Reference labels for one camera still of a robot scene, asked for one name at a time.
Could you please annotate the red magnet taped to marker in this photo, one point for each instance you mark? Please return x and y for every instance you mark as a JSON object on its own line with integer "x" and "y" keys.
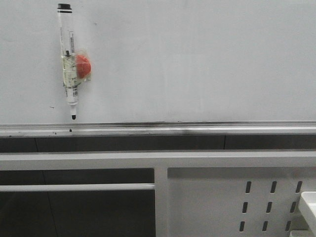
{"x": 83, "y": 65}

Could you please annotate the white whiteboard marker pen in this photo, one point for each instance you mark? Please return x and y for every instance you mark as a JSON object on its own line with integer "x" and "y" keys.
{"x": 68, "y": 56}

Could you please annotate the whiteboard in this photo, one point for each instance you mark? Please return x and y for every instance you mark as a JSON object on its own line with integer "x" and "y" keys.
{"x": 162, "y": 60}

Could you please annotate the white perforated metal panel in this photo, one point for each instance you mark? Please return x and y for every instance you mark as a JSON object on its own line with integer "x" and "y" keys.
{"x": 237, "y": 202}

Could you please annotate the white plastic bin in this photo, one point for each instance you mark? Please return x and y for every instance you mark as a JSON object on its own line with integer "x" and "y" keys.
{"x": 308, "y": 209}

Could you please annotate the aluminium whiteboard tray rail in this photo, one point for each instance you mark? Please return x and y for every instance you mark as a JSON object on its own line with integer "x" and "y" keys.
{"x": 158, "y": 129}

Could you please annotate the white metal frame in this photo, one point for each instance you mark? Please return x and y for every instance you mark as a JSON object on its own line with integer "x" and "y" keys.
{"x": 160, "y": 162}

